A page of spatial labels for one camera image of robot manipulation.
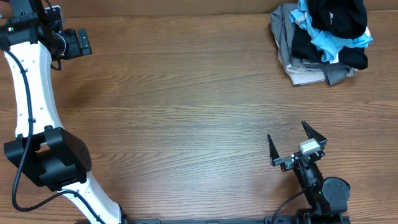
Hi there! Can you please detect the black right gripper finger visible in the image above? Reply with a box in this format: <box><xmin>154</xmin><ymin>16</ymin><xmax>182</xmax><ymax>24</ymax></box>
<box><xmin>302</xmin><ymin>121</ymin><xmax>327</xmax><ymax>148</ymax></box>
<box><xmin>267</xmin><ymin>134</ymin><xmax>280</xmax><ymax>166</ymax></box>

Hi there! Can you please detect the black polo shirt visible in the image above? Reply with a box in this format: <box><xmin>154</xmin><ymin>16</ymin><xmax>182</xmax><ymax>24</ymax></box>
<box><xmin>307</xmin><ymin>0</ymin><xmax>368</xmax><ymax>39</ymax></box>

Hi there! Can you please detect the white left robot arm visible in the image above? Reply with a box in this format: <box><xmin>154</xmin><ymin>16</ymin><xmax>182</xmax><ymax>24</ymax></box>
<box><xmin>1</xmin><ymin>0</ymin><xmax>130</xmax><ymax>223</ymax></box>

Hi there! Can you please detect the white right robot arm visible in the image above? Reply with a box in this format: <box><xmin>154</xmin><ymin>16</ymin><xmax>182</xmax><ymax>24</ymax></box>
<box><xmin>267</xmin><ymin>121</ymin><xmax>351</xmax><ymax>223</ymax></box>

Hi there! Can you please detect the white beige folded garment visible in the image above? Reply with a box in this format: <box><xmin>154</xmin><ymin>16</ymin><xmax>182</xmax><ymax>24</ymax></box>
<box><xmin>277</xmin><ymin>27</ymin><xmax>373</xmax><ymax>86</ymax></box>

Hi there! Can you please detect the black folded garment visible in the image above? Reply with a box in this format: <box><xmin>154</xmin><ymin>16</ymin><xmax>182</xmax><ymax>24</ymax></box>
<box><xmin>292</xmin><ymin>25</ymin><xmax>368</xmax><ymax>70</ymax></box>

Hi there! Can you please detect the light blue printed shirt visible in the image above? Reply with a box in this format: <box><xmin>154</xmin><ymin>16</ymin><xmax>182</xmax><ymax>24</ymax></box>
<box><xmin>289</xmin><ymin>0</ymin><xmax>373</xmax><ymax>63</ymax></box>

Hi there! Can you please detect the grey folded garment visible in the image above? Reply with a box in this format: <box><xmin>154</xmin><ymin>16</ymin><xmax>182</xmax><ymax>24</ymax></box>
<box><xmin>271</xmin><ymin>3</ymin><xmax>357</xmax><ymax>85</ymax></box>

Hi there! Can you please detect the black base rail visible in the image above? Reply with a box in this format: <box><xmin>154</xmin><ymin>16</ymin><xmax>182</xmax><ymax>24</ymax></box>
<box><xmin>74</xmin><ymin>215</ymin><xmax>351</xmax><ymax>224</ymax></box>

